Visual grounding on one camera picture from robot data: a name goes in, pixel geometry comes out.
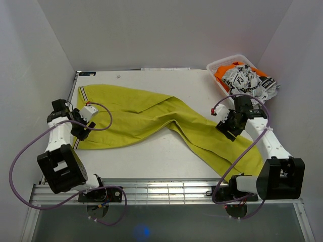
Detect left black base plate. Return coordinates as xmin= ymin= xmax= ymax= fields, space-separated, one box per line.
xmin=77 ymin=187 xmax=123 ymax=203

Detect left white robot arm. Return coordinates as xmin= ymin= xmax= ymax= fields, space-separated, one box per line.
xmin=37 ymin=99 xmax=107 ymax=202

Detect aluminium rail frame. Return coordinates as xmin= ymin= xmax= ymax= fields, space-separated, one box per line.
xmin=19 ymin=70 xmax=316 ymax=242

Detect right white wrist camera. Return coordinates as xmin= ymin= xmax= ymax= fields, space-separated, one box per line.
xmin=211 ymin=104 xmax=230 ymax=123

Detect yellow-green trousers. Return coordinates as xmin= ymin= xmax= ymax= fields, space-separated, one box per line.
xmin=73 ymin=84 xmax=263 ymax=180

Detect orange garment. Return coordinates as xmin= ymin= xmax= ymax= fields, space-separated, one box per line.
xmin=214 ymin=62 xmax=268 ymax=93

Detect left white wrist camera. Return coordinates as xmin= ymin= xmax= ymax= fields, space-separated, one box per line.
xmin=79 ymin=105 xmax=98 ymax=122

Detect white plastic basket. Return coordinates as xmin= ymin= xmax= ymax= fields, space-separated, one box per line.
xmin=206 ymin=53 xmax=260 ymax=96

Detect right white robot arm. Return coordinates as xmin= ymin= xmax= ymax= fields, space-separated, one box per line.
xmin=211 ymin=94 xmax=305 ymax=204

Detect blue label sticker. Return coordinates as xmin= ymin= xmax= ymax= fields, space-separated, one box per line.
xmin=78 ymin=72 xmax=96 ymax=76

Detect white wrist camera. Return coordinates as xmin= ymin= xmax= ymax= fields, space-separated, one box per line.
xmin=211 ymin=104 xmax=230 ymax=123
xmin=79 ymin=105 xmax=98 ymax=122

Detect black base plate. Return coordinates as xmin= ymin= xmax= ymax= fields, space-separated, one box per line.
xmin=77 ymin=187 xmax=123 ymax=203
xmin=214 ymin=186 xmax=258 ymax=203

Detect newspaper print garment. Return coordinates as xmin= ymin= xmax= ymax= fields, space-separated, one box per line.
xmin=216 ymin=62 xmax=280 ymax=103

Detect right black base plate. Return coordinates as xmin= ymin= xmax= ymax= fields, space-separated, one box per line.
xmin=214 ymin=186 xmax=258 ymax=203

